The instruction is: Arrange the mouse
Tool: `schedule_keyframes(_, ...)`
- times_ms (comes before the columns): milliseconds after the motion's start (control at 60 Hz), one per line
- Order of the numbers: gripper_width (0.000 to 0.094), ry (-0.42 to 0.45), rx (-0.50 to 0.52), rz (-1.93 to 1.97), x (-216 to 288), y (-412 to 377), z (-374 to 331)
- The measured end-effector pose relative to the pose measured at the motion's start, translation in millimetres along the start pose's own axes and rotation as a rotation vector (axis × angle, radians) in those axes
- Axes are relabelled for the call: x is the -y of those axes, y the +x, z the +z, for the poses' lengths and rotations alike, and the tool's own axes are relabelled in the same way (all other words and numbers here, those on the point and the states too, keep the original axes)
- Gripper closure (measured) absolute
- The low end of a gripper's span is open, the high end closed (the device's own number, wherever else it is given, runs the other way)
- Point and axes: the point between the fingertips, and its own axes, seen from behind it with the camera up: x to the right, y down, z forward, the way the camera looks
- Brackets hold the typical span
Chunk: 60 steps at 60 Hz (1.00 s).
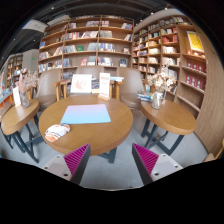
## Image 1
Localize round wooden left table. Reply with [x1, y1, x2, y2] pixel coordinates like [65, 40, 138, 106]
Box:
[1, 99, 43, 163]

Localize stack of books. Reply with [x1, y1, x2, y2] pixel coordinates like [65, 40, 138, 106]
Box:
[137, 91, 152, 102]

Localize beige armchair right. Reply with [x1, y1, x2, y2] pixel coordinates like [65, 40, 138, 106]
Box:
[117, 67, 144, 109]

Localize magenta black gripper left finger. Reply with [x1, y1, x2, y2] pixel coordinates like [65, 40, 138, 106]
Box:
[43, 144, 91, 185]

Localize small white card sign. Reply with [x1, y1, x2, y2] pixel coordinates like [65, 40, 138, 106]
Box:
[13, 87, 21, 107]

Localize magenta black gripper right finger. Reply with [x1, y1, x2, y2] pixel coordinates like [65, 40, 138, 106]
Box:
[132, 143, 182, 185]

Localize large wooden bookshelf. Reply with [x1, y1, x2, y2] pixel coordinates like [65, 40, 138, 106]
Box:
[38, 15, 134, 73]

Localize glass vase dried flowers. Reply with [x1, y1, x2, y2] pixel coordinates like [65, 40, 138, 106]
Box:
[147, 66, 176, 109]
[15, 68, 39, 108]

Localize white orange standing sign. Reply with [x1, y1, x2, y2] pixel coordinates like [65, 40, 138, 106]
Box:
[98, 73, 110, 100]

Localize glass vase dried flowers right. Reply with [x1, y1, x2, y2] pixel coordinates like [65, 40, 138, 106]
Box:
[147, 66, 176, 109]

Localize beige armchair left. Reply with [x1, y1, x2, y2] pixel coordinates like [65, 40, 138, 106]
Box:
[36, 69, 61, 110]

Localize round wooden right table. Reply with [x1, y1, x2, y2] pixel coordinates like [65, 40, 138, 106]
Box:
[140, 100, 196, 155]

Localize curved wooden side bookshelf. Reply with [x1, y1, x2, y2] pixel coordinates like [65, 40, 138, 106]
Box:
[133, 10, 224, 155]

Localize yellow poster on shelf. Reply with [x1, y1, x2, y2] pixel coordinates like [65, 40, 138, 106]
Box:
[187, 31, 204, 52]

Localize white framed picture sign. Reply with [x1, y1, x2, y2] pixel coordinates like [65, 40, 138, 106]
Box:
[70, 74, 92, 94]

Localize glass vase dried flowers left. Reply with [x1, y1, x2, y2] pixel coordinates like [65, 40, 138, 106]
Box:
[15, 68, 39, 108]

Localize beige armchair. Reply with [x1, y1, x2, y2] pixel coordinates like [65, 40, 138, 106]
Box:
[36, 69, 61, 110]
[117, 67, 144, 109]

